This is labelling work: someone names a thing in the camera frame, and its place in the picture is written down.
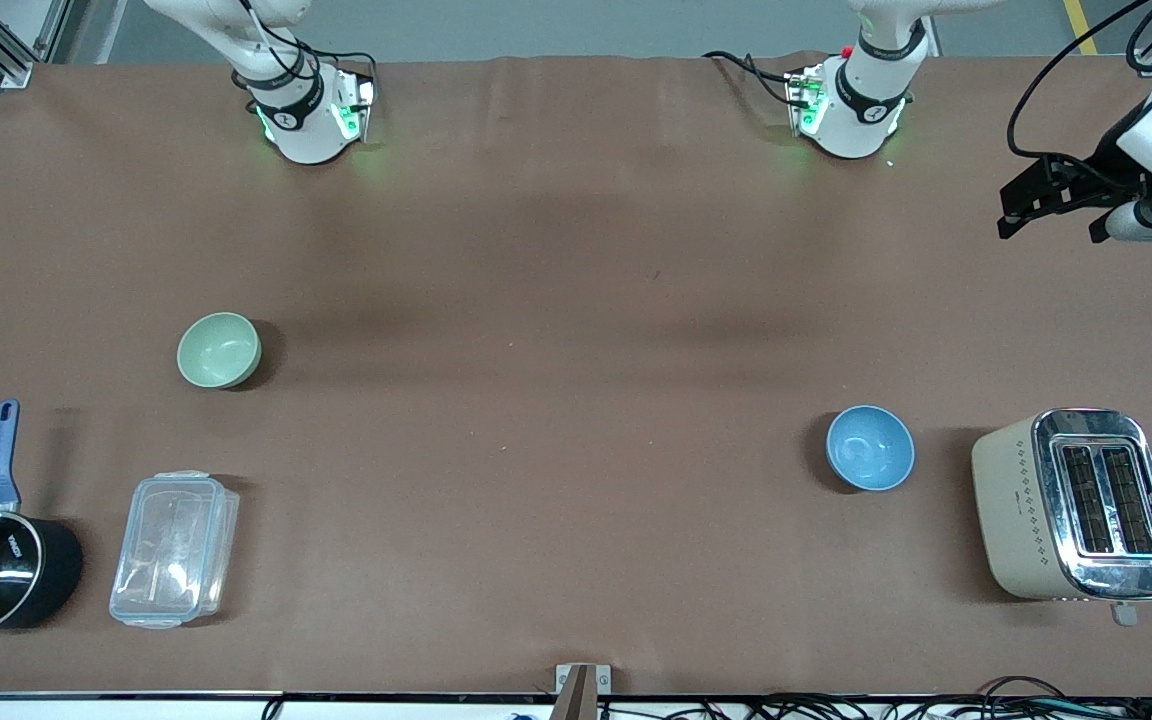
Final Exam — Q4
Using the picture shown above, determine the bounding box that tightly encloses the blue bowl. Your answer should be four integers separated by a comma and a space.
826, 404, 917, 493

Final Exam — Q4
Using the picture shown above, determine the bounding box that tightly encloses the green bowl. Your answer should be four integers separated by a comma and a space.
177, 312, 263, 390

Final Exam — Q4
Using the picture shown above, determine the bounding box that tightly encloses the left base connector box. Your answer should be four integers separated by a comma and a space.
786, 62, 829, 138

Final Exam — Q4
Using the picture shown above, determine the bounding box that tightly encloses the base connector box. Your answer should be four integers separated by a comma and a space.
786, 62, 829, 138
332, 70, 378, 144

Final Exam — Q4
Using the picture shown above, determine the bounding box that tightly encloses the beige chrome toaster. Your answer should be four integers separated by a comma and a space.
971, 407, 1152, 628

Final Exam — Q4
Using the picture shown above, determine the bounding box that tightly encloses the clear plastic lidded container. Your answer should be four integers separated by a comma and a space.
109, 470, 241, 631

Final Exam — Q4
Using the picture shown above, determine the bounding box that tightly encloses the right base connector box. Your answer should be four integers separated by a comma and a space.
332, 70, 378, 144

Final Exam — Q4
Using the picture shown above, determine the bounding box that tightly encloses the brown table mat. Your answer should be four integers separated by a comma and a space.
0, 54, 1152, 698

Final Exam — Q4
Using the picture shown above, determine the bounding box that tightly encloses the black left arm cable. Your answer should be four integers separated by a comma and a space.
1006, 0, 1152, 161

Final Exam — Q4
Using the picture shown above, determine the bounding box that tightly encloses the black left base cable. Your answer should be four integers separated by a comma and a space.
702, 49, 799, 107

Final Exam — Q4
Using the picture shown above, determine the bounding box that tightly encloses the black base cable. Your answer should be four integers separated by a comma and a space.
702, 49, 799, 107
306, 44, 379, 87

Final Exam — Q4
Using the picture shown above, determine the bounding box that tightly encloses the black pot blue handle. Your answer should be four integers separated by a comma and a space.
0, 399, 85, 638

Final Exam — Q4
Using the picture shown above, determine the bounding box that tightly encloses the black right base cable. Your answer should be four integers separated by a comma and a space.
306, 44, 379, 87

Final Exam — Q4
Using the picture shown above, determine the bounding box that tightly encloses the black cable bundle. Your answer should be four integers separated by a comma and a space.
591, 676, 1152, 720

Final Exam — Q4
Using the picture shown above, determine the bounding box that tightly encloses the silver metal bracket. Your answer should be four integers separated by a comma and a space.
554, 663, 613, 696

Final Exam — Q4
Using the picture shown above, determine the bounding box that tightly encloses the brown camera post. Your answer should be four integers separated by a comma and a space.
548, 665, 599, 720

